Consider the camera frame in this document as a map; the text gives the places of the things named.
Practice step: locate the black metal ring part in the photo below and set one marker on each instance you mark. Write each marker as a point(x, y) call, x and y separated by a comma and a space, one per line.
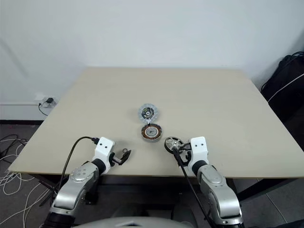
point(171, 142)

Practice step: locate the round silver circuit disc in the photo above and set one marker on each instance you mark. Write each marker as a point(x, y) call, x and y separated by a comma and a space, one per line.
point(147, 113)

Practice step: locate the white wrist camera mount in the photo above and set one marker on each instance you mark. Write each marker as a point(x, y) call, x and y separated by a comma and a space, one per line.
point(198, 148)
point(104, 147)

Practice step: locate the black power adapter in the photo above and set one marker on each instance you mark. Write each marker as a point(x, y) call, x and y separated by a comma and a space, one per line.
point(50, 100)

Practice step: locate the white wall socket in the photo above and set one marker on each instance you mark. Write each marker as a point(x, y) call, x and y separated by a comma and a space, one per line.
point(41, 97)

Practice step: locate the motor stator with copper windings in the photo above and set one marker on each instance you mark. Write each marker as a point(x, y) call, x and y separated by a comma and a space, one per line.
point(152, 131)

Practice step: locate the black bag with white stripe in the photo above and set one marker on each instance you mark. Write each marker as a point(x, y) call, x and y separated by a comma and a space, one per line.
point(285, 95)

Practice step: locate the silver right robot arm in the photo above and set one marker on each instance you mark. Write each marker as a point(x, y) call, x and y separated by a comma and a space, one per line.
point(213, 178)

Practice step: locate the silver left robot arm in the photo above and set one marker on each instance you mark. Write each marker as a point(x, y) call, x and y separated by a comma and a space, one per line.
point(78, 183)

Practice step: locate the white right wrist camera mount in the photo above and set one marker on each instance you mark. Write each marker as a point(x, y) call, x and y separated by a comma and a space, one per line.
point(198, 148)

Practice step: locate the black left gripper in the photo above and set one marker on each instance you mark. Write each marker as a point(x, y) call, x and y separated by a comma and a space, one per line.
point(116, 160)

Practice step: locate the grey rounded shell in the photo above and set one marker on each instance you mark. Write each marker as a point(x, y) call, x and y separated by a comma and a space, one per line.
point(142, 221)

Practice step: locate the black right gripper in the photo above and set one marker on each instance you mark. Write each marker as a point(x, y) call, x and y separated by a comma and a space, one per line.
point(188, 155)

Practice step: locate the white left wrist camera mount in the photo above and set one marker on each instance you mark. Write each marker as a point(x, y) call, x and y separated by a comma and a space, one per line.
point(104, 147)

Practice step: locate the black table frame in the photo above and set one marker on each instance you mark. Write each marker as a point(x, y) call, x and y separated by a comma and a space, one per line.
point(142, 183)

